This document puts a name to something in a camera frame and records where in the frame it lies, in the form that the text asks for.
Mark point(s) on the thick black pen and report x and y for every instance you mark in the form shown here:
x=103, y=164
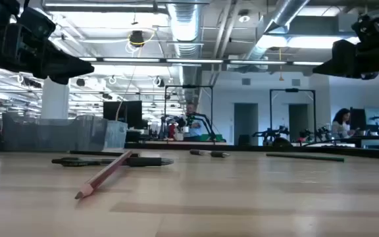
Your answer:
x=77, y=161

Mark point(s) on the green pencil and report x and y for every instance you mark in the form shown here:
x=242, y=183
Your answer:
x=304, y=157

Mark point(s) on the red pencil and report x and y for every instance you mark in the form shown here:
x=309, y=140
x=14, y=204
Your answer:
x=104, y=174

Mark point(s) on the silver and black pen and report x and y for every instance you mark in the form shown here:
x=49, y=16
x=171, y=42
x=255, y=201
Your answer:
x=209, y=153

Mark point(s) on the background black robot arm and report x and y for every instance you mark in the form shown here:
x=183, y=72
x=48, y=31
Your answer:
x=206, y=120
x=176, y=121
x=271, y=135
x=318, y=133

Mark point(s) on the white column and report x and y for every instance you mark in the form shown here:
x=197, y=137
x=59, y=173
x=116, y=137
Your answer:
x=54, y=102

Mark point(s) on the black monitor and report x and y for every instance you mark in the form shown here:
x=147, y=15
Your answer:
x=130, y=113
x=358, y=118

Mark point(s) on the grey plastic bin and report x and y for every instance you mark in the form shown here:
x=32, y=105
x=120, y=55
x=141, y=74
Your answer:
x=44, y=135

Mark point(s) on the person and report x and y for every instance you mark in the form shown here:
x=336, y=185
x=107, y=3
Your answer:
x=340, y=126
x=194, y=126

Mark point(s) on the grey door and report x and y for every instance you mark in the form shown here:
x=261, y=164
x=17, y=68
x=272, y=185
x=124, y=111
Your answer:
x=245, y=121
x=298, y=121

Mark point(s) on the clear plastic bin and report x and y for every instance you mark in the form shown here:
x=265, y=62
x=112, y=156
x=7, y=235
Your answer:
x=117, y=135

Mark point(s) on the round white ceiling fixture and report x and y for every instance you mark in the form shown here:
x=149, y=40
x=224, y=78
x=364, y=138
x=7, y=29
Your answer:
x=244, y=18

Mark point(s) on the background workbench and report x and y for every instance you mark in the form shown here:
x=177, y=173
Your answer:
x=163, y=143

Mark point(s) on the red object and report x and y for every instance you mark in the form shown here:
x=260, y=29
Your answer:
x=172, y=131

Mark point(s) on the long ceiling light strip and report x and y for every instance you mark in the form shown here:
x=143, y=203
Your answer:
x=192, y=61

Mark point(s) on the green box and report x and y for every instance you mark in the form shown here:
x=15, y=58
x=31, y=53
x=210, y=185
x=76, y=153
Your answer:
x=219, y=138

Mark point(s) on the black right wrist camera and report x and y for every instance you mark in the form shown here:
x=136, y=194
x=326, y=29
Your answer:
x=367, y=29

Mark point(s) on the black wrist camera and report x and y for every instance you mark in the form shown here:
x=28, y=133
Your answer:
x=36, y=23
x=367, y=29

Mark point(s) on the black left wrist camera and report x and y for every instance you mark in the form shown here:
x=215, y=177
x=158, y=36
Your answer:
x=36, y=23

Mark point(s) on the black metal frame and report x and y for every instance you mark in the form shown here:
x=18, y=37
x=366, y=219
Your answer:
x=189, y=86
x=291, y=89

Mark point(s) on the silver slanted ceiling duct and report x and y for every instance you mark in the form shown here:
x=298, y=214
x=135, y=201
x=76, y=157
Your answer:
x=285, y=13

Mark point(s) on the silver spiral ceiling duct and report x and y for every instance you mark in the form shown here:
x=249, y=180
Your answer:
x=184, y=26

